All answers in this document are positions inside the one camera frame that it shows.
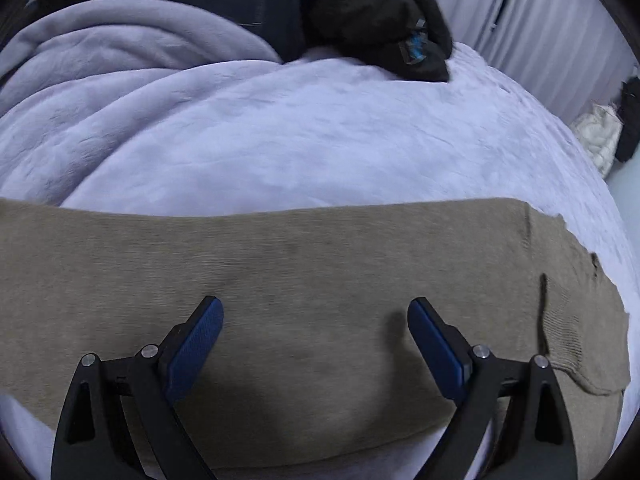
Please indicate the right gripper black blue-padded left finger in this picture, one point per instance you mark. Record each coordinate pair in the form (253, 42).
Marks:
(93, 440)

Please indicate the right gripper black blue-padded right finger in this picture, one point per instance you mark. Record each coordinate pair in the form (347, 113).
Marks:
(535, 442)

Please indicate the olive brown knit sweater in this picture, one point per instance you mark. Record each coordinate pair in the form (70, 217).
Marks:
(314, 360)

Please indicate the cream puffer jacket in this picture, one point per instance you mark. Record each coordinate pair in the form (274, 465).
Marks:
(599, 131)

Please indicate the lavender plush bed blanket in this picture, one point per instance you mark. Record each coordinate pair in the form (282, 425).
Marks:
(158, 109)

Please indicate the black hanging coat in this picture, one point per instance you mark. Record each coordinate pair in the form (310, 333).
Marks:
(629, 114)

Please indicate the white pleated curtain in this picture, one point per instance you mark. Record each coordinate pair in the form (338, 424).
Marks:
(569, 54)

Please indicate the black jacket with badge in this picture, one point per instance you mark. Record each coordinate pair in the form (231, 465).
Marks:
(409, 38)

